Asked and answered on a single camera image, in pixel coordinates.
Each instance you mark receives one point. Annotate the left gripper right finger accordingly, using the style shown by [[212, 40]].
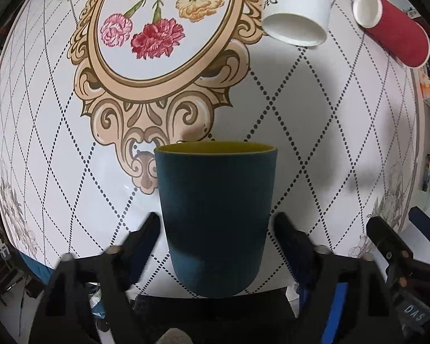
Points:
[[342, 299]]

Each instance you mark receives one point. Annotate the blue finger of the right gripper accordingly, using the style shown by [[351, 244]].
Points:
[[389, 244], [420, 220]]

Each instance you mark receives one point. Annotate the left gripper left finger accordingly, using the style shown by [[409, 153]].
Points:
[[64, 313]]

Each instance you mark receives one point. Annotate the dark teal cup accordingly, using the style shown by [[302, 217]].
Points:
[[215, 199]]

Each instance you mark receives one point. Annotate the red paper cup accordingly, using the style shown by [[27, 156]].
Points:
[[394, 30]]

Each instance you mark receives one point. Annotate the white paper cup with text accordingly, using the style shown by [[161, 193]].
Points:
[[303, 23]]

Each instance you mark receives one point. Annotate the floral diamond pattern tablecloth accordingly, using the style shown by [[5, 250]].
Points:
[[89, 89]]

